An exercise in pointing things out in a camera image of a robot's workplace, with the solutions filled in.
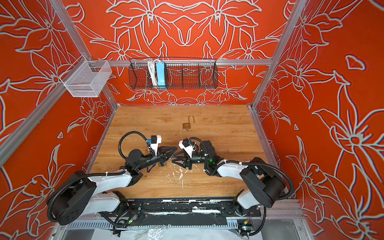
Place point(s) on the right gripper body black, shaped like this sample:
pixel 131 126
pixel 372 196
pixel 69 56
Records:
pixel 198 158

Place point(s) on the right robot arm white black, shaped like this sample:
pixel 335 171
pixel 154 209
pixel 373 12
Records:
pixel 266 183

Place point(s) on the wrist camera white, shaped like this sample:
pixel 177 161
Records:
pixel 187 147
pixel 153 144

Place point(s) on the large brass padlock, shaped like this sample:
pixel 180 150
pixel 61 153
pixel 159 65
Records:
pixel 187 126

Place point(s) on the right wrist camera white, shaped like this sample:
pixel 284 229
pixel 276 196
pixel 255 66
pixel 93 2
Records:
pixel 187 147

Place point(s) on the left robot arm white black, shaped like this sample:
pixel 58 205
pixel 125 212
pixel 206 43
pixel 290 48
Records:
pixel 83 194

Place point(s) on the clear plastic bin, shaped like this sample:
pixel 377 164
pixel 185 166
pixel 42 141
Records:
pixel 84 81

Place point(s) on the blue white box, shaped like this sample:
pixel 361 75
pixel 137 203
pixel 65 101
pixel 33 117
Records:
pixel 160 67

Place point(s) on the black wire basket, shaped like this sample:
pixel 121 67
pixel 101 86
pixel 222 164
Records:
pixel 180 74

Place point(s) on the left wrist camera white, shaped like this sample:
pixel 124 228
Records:
pixel 153 144

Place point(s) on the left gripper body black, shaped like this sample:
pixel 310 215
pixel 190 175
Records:
pixel 150 161

